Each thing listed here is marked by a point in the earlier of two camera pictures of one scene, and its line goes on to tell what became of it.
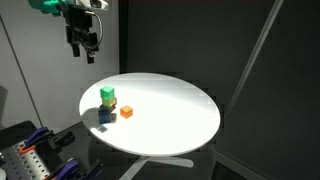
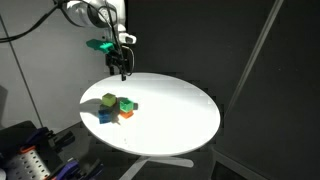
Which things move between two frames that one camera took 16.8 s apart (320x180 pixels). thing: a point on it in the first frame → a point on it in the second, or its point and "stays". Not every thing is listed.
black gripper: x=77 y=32 → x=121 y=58
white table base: x=140 y=162 stays
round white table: x=172 y=114 stays
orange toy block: x=126 y=111 stays
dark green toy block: x=107 y=92 → x=126 y=105
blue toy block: x=104 y=116 stays
